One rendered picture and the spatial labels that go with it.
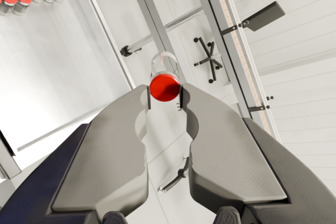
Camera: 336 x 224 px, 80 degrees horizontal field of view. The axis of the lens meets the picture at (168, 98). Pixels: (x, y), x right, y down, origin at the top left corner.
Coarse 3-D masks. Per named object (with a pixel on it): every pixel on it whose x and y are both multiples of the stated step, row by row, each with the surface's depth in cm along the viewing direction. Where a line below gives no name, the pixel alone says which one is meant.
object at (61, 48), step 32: (32, 0) 40; (64, 0) 45; (0, 32) 35; (32, 32) 39; (64, 32) 43; (96, 32) 48; (0, 64) 34; (32, 64) 37; (64, 64) 42; (96, 64) 48; (0, 96) 33; (32, 96) 36; (64, 96) 41; (96, 96) 46; (0, 128) 30; (32, 128) 35; (64, 128) 36
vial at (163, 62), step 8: (160, 56) 16; (168, 56) 16; (152, 64) 15; (160, 64) 14; (168, 64) 14; (176, 64) 16; (152, 72) 14; (160, 72) 13; (168, 72) 13; (176, 72) 14
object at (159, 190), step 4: (184, 156) 202; (188, 156) 199; (184, 160) 201; (188, 160) 193; (180, 168) 180; (184, 168) 180; (180, 172) 176; (176, 176) 175; (180, 176) 174; (184, 176) 177; (172, 180) 171; (176, 180) 171; (168, 184) 168; (172, 184) 169; (160, 188) 170; (164, 188) 166; (168, 188) 167; (160, 192) 169
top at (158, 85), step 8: (152, 80) 13; (160, 80) 13; (168, 80) 13; (176, 80) 13; (152, 88) 13; (160, 88) 13; (168, 88) 13; (176, 88) 13; (152, 96) 14; (160, 96) 14; (168, 96) 14; (176, 96) 14
